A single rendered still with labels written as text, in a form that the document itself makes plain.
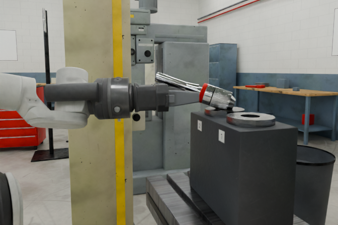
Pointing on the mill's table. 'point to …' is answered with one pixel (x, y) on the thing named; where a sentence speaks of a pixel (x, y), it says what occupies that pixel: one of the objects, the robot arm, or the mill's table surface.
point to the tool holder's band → (202, 92)
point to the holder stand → (244, 165)
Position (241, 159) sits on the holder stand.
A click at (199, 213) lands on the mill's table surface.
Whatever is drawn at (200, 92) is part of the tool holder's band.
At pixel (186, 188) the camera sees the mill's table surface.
